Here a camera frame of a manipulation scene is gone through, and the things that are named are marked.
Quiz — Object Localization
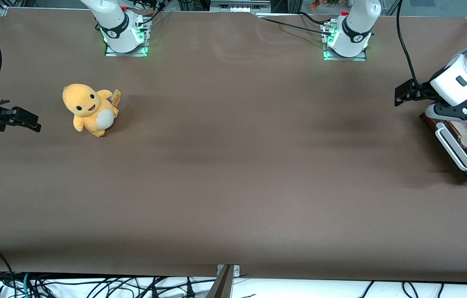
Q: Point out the brown table cover sheet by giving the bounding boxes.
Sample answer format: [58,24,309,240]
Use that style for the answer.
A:
[0,7,467,284]

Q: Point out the grey metal pole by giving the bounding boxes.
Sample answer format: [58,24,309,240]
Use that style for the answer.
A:
[206,265,236,298]

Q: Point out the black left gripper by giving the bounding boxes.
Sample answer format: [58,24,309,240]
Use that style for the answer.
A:
[394,66,451,107]

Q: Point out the white drawer handle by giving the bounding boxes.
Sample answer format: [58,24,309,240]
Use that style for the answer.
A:
[435,123,467,175]

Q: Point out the grey equipment box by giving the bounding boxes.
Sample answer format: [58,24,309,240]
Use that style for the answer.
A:
[210,0,271,13]

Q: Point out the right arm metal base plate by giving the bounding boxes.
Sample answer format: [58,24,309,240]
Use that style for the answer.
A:
[104,17,151,58]

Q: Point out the black base cable bundle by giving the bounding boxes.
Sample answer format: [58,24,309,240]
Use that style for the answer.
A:
[128,0,172,31]

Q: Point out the silver metal bracket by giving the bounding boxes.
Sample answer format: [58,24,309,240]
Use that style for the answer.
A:
[216,264,241,277]

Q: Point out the long black table cable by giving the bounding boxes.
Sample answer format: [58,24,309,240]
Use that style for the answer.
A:
[257,16,334,37]

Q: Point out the short black table cable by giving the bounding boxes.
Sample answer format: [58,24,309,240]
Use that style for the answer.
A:
[297,11,333,26]

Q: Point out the white floor sheet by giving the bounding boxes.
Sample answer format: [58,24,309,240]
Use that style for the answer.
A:
[0,276,467,298]

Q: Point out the yellow plush toy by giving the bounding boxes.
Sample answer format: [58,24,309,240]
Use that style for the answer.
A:
[62,83,122,138]

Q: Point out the tangled black floor cables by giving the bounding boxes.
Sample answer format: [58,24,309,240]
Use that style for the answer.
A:
[0,271,217,298]

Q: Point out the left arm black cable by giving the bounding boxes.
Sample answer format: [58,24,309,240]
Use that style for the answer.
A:
[395,0,436,98]

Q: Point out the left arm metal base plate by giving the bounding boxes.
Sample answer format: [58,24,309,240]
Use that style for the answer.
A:
[322,21,368,62]

